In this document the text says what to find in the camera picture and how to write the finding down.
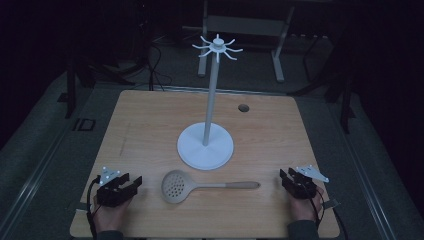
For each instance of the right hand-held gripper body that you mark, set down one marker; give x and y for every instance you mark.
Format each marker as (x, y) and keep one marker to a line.
(301, 186)

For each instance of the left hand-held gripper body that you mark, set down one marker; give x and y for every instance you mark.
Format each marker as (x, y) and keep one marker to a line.
(111, 195)

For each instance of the beige slotted skimmer spoon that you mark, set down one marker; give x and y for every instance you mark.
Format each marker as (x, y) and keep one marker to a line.
(186, 186)

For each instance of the white utensil rack stand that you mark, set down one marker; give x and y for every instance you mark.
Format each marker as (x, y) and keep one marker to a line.
(206, 146)

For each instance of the person's left hand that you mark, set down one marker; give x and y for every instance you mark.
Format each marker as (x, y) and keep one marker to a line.
(111, 216)

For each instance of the person's right hand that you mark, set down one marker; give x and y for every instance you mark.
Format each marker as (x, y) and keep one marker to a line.
(305, 208)

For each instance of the black floor socket box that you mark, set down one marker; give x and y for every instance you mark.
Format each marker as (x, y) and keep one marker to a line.
(85, 124)

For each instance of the black metal stand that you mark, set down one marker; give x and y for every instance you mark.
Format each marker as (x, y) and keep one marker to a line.
(70, 90)
(345, 100)

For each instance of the white metal desk frame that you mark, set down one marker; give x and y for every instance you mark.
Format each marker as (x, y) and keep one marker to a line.
(246, 25)

